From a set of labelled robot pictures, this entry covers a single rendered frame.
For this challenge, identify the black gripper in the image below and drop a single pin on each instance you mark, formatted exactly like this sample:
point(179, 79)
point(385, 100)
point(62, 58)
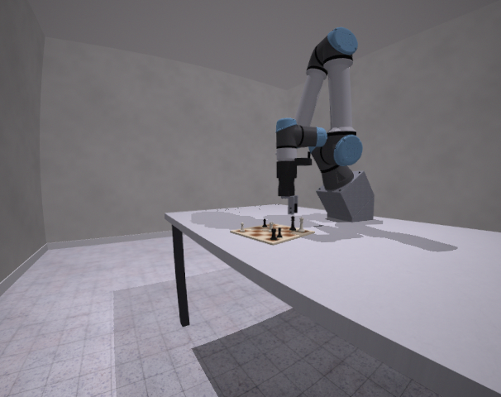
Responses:
point(286, 171)

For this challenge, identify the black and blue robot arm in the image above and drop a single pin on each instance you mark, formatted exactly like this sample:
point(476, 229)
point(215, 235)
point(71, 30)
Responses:
point(339, 147)

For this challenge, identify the brown and cream chessboard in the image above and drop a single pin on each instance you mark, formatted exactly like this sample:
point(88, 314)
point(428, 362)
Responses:
point(261, 234)

